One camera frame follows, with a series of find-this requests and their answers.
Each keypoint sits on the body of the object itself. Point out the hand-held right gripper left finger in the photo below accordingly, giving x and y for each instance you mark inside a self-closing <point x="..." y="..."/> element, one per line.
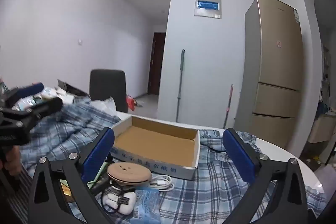
<point x="98" y="155"/>

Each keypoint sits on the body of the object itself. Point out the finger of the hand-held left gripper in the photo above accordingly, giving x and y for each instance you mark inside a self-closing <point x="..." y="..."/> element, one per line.
<point x="30" y="89"/>
<point x="46" y="108"/>

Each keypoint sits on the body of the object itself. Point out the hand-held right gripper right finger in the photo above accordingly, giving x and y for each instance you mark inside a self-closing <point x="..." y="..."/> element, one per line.
<point x="237" y="158"/>

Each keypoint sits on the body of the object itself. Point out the green pad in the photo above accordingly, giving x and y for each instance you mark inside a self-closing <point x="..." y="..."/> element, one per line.
<point x="99" y="175"/>

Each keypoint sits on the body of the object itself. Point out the beige round disc case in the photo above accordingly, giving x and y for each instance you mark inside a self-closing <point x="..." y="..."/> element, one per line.
<point x="128" y="172"/>

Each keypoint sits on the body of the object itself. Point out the gold foil packet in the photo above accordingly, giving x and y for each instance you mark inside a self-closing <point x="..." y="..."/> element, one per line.
<point x="65" y="190"/>

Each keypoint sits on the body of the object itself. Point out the cardboard box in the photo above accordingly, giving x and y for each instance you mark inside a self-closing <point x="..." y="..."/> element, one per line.
<point x="157" y="140"/>

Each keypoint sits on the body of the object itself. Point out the blue plastic packet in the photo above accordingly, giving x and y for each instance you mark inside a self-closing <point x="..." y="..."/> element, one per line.
<point x="147" y="203"/>

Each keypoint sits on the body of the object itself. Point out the person's left hand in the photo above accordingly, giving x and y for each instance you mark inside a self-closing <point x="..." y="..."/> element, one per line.
<point x="11" y="161"/>

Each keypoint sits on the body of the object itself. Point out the black flat bag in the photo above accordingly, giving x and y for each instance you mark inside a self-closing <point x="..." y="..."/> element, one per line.
<point x="74" y="88"/>

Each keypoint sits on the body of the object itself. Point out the blue plaid cloth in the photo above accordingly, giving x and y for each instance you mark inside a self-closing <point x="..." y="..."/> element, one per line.
<point x="210" y="187"/>

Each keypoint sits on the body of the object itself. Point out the clear plastic bag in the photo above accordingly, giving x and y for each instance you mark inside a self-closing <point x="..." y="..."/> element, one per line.
<point x="105" y="107"/>

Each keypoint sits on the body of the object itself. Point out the red plastic bag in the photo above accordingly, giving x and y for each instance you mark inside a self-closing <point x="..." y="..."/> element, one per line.
<point x="130" y="103"/>

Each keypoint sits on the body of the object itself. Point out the black chair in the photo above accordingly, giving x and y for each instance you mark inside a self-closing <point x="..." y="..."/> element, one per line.
<point x="107" y="87"/>

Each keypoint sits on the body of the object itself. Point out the brown cardboard carton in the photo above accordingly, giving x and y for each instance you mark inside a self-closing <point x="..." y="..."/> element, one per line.
<point x="321" y="128"/>

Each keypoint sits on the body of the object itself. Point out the gold refrigerator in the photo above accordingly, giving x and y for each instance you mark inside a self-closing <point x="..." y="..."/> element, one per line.
<point x="273" y="69"/>

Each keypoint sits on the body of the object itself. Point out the dark wooden door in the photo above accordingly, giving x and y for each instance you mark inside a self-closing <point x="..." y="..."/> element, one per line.
<point x="157" y="64"/>

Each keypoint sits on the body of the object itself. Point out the wall electrical panel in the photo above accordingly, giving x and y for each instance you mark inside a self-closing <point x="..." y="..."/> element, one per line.
<point x="208" y="1"/>

